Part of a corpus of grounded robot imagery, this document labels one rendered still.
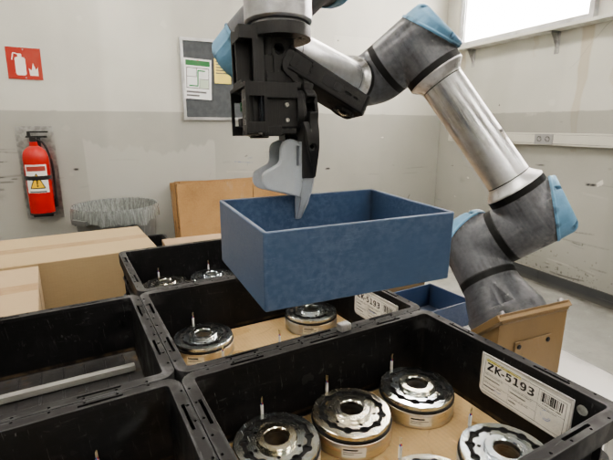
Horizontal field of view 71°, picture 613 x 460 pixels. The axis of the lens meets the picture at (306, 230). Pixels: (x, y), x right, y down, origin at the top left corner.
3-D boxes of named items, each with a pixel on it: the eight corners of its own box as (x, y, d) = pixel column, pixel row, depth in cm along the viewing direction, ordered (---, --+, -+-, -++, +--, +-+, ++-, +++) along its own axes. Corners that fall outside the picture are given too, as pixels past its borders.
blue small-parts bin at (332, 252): (369, 240, 58) (371, 188, 56) (449, 277, 45) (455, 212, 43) (221, 259, 50) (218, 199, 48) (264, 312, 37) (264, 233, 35)
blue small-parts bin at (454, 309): (428, 305, 129) (430, 283, 127) (470, 324, 116) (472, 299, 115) (376, 319, 119) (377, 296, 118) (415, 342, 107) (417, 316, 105)
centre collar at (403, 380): (417, 372, 65) (417, 369, 65) (441, 390, 61) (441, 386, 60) (391, 381, 62) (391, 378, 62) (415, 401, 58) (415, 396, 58)
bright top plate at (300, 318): (316, 298, 94) (316, 296, 93) (346, 315, 85) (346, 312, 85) (276, 309, 88) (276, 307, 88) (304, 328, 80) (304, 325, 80)
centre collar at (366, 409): (354, 395, 59) (354, 391, 59) (379, 414, 55) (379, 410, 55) (325, 407, 57) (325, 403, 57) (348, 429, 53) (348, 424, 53)
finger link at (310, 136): (290, 178, 51) (287, 102, 50) (305, 177, 52) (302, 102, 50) (306, 179, 47) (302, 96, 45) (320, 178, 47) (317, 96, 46)
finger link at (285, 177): (259, 222, 50) (254, 141, 49) (306, 217, 52) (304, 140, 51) (267, 224, 47) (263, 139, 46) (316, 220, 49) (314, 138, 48)
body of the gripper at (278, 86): (232, 141, 52) (225, 35, 50) (299, 141, 55) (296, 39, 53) (248, 139, 45) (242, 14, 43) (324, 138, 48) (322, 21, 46)
